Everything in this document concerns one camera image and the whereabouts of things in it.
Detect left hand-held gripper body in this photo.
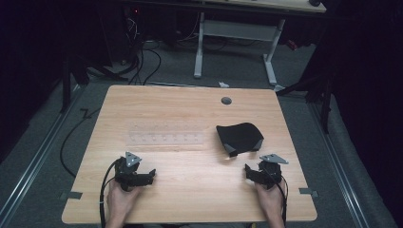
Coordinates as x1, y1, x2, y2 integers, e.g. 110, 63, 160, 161
114, 151, 155, 192

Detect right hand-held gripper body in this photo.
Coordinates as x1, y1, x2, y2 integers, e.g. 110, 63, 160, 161
253, 153, 290, 190

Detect person's left hand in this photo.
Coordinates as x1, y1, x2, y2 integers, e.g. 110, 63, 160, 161
106, 181, 144, 223

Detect person's right hand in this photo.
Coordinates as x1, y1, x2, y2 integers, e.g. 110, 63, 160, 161
254, 178, 287, 222

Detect black cloth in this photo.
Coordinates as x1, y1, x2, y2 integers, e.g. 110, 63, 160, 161
216, 122, 265, 158

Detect clear plastic strip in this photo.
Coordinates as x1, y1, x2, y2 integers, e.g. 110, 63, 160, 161
125, 121, 207, 147

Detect grey tape piece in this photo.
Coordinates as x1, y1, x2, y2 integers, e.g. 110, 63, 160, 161
297, 187, 319, 197
59, 190, 84, 201

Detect black metal stand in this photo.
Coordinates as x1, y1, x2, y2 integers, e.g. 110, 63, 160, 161
59, 55, 91, 114
275, 70, 337, 135

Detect right hand-held gripper cable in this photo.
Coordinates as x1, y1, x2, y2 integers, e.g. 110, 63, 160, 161
277, 174, 290, 228

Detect hand-held gripper cable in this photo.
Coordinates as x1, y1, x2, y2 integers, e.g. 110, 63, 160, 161
99, 157, 124, 228
277, 174, 290, 228

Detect left hand-held gripper cable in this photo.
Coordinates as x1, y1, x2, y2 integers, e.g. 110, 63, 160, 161
99, 157, 124, 228

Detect black floor cable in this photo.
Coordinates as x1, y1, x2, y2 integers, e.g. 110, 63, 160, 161
59, 106, 103, 179

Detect metal floor rail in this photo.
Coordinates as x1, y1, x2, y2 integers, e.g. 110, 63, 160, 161
307, 100, 373, 228
0, 85, 84, 222

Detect bundle of black cables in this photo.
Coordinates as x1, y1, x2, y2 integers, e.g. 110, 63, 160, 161
124, 12, 163, 86

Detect white metal frame desk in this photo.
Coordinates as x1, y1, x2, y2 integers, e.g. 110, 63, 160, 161
192, 0, 328, 87

